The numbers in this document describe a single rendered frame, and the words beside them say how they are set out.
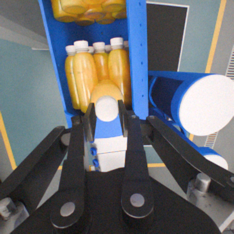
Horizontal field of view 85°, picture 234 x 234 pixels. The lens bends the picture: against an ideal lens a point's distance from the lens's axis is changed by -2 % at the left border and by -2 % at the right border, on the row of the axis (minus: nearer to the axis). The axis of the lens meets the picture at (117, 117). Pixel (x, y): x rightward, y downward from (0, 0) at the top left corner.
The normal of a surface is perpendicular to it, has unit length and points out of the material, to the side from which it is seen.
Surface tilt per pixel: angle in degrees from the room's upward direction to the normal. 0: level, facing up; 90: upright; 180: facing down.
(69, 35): 50
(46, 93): 0
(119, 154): 0
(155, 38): 0
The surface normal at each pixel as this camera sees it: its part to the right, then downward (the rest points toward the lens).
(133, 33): 0.65, 0.21
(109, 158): 0.08, 0.34
